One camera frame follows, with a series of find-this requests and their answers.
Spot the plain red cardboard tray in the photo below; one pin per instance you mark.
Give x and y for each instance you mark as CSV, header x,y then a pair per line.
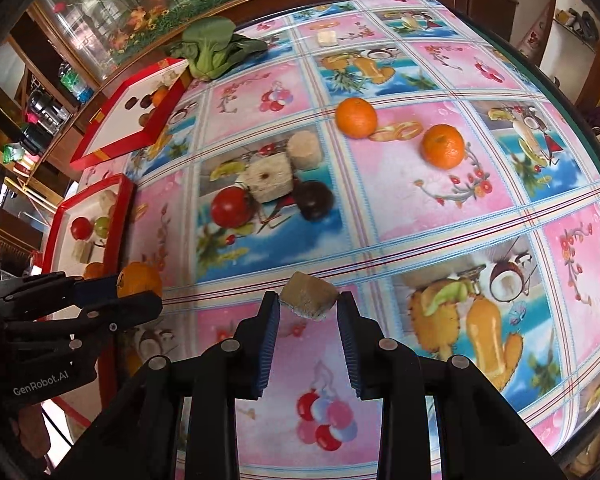
x,y
65,246

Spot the dark purple plum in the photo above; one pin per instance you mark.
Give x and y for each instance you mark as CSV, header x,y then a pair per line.
x,y
314,200

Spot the large corn cob piece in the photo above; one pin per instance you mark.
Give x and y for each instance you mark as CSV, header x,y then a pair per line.
x,y
267,177

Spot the red tray with orange tape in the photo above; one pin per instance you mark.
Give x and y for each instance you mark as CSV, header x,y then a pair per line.
x,y
112,129

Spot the person's left hand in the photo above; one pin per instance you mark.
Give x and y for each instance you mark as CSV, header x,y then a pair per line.
x,y
30,427

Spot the wooden wall shelf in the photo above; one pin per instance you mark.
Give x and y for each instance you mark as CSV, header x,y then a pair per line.
x,y
595,50

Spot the clear water bottle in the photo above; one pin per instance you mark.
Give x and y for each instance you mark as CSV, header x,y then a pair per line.
x,y
75,85

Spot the large orange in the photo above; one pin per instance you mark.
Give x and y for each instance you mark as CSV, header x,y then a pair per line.
x,y
140,280

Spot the dark item on shelf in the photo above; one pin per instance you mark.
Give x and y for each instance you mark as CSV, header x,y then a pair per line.
x,y
580,20

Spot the wooden side cabinet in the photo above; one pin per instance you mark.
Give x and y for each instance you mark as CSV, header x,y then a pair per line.
x,y
490,2

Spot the printed pink blue tablecloth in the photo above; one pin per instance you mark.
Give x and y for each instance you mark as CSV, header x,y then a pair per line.
x,y
405,200

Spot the red tomato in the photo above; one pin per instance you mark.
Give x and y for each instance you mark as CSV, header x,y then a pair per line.
x,y
232,206
81,227

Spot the small white block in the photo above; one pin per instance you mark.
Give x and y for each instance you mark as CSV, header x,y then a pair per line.
x,y
327,37

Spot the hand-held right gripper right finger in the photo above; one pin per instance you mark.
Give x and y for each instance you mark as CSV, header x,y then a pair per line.
x,y
352,345

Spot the small mandarin orange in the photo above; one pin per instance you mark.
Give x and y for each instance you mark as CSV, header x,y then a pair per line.
x,y
160,95
356,117
94,271
443,146

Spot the green grape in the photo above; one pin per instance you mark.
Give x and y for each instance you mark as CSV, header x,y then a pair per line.
x,y
101,225

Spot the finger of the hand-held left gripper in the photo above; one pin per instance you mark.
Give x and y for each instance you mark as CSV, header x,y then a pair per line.
x,y
130,310
97,290

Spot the translucent white piece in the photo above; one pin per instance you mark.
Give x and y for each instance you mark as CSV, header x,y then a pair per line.
x,y
167,78

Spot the brown kiwi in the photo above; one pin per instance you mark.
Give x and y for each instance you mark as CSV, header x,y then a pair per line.
x,y
145,119

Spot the dark red date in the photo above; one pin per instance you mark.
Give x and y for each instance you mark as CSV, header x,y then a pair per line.
x,y
130,105
144,101

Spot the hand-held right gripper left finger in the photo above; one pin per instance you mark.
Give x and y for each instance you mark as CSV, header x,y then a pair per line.
x,y
267,345

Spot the green bok choy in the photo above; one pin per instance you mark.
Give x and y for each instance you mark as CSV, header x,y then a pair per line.
x,y
207,50

